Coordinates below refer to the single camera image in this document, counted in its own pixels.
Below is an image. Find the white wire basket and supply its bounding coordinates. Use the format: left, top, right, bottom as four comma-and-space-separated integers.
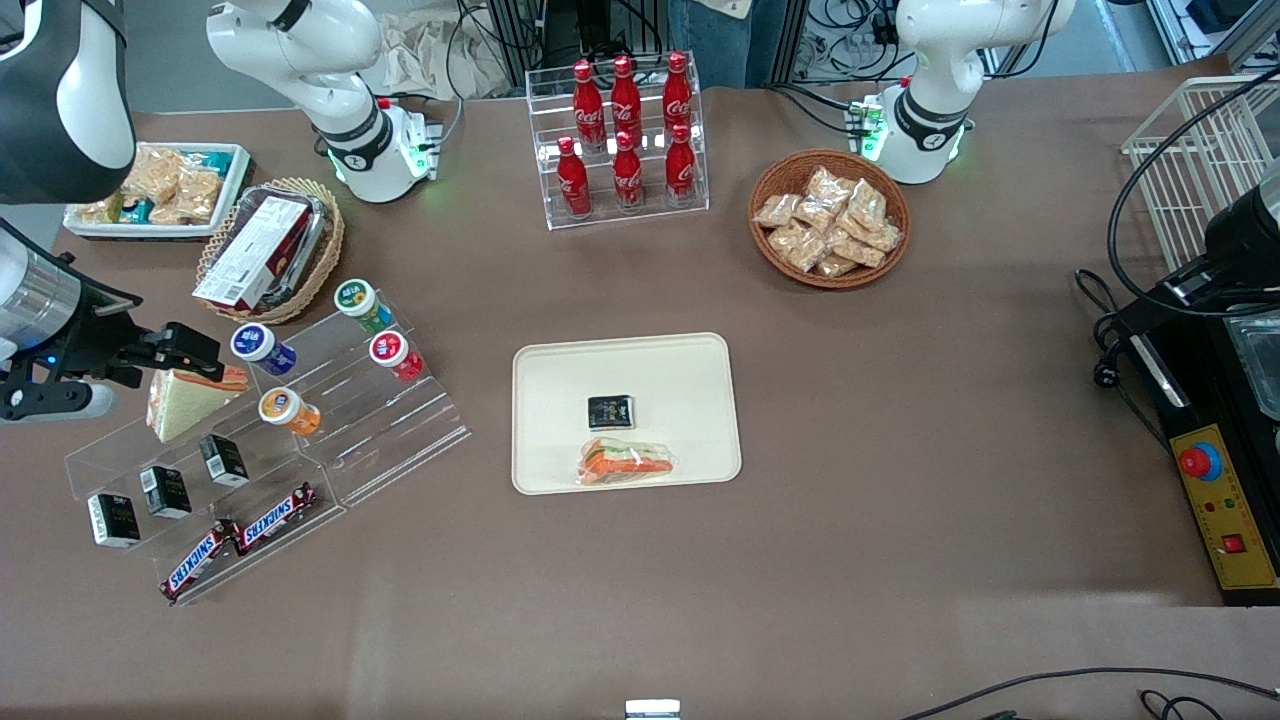
1120, 75, 1280, 273

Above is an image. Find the round brown wicker basket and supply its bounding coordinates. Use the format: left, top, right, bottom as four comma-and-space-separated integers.
747, 149, 913, 292

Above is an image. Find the green lid gum bottle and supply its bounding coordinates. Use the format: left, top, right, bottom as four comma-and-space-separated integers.
333, 278, 397, 337

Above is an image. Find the snickers chocolate bar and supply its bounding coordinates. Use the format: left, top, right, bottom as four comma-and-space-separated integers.
234, 482, 318, 555
159, 519, 242, 605

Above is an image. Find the wrapped sandwich on shelf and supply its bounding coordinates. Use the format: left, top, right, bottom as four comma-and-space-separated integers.
146, 365, 250, 445

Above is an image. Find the cream plastic tray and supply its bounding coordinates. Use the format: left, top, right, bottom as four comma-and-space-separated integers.
511, 332, 743, 497

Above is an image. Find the clear wrapped sandwich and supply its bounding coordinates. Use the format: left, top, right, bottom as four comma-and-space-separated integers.
577, 437, 677, 489

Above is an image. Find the black gum pack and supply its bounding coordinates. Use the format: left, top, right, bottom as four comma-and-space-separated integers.
587, 394, 637, 431
197, 433, 251, 490
138, 465, 193, 520
87, 491, 142, 550

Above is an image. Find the short curled black cable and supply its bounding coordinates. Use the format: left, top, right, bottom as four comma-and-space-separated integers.
1138, 688, 1229, 720

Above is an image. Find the person in blue jeans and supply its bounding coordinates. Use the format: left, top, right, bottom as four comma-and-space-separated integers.
668, 0, 793, 91

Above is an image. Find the red lid gum bottle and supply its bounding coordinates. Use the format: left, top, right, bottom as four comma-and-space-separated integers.
368, 330, 425, 384

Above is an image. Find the clear acrylic bottle rack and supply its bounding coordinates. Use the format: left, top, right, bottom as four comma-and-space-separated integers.
525, 53, 712, 233

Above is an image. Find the oval wicker basket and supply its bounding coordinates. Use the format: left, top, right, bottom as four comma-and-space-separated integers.
194, 177, 347, 327

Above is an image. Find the long thin black cable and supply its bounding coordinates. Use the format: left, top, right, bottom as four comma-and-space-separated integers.
897, 666, 1280, 720

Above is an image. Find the rice cracker snack pack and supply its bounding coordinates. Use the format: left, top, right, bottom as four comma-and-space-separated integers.
70, 194, 129, 227
122, 147, 187, 203
175, 167, 224, 224

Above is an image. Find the white rectangular snack bin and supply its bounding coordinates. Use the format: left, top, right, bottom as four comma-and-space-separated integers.
62, 141, 257, 244

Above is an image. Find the red cola bottle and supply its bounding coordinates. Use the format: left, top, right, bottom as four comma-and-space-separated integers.
665, 123, 698, 208
610, 54, 644, 150
662, 51, 694, 137
572, 59, 607, 154
611, 130, 646, 212
555, 135, 592, 220

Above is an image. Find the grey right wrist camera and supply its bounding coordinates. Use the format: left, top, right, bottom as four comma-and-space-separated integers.
0, 380, 117, 424

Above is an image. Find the black aluminium frame post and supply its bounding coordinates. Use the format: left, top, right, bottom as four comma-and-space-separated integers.
484, 0, 563, 89

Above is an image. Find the orange lid gum bottle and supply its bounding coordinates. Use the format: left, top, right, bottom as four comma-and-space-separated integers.
257, 387, 324, 439

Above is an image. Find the black yellow control box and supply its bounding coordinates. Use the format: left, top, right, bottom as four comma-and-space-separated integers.
1113, 300, 1280, 609

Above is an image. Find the clear acrylic stepped stand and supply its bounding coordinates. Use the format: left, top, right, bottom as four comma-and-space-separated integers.
248, 288, 472, 508
64, 385, 347, 608

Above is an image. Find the clear plastic container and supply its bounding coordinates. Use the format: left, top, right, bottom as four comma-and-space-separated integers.
1224, 313, 1280, 423

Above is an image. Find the thick black looping cable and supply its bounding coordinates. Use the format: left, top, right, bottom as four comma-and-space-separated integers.
1106, 64, 1280, 319

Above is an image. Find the red white biscuit box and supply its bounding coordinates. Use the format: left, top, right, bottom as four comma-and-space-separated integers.
191, 194, 314, 314

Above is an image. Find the blue lid gum bottle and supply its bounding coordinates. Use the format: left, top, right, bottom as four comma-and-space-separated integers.
229, 322, 298, 378

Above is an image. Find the black cable with plug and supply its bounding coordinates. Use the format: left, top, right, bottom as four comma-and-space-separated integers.
1074, 267, 1171, 451

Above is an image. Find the crumpled beige paper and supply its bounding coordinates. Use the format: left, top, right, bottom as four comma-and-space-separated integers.
380, 14, 509, 102

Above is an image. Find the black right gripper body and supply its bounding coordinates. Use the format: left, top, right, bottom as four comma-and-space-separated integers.
48, 258, 153, 389

